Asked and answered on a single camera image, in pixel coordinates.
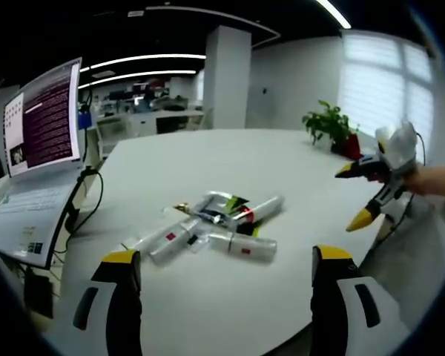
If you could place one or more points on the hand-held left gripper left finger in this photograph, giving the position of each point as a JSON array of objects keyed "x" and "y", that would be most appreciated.
[{"x": 107, "y": 296}]

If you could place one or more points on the black yellow skincare packet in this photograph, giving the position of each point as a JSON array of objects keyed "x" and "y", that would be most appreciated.
[{"x": 250, "y": 230}]

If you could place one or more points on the blue sign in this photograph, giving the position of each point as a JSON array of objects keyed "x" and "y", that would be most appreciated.
[{"x": 84, "y": 121}]

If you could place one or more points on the small gold skincare item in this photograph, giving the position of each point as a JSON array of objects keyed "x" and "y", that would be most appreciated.
[{"x": 180, "y": 207}]

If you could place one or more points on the clear skincare tube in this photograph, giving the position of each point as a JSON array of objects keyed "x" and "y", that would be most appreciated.
[{"x": 141, "y": 239}]

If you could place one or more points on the background office desks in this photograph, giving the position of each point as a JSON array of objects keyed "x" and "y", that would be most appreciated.
[{"x": 148, "y": 115}]

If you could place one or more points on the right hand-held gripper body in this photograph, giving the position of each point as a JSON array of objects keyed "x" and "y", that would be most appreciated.
[{"x": 402, "y": 148}]

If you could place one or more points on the open white laptop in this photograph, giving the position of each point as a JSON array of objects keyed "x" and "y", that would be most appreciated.
[{"x": 41, "y": 148}]

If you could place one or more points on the silver skincare pouch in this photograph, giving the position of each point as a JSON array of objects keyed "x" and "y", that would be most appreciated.
[{"x": 217, "y": 205}]

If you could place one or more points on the person's right hand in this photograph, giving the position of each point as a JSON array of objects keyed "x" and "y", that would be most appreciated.
[{"x": 380, "y": 177}]

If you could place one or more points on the silver skincare tube red label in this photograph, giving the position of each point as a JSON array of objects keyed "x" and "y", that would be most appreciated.
[
  {"x": 172, "y": 239},
  {"x": 244, "y": 247}
]

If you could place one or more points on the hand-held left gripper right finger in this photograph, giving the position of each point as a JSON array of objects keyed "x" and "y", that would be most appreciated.
[{"x": 341, "y": 296}]

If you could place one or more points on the black box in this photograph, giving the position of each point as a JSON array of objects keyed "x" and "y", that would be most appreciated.
[{"x": 39, "y": 296}]

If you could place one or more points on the green potted plant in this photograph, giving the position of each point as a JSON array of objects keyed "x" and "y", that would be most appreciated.
[{"x": 328, "y": 124}]

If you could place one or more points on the white skincare tube red band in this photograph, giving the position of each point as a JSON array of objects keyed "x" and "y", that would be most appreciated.
[{"x": 263, "y": 209}]

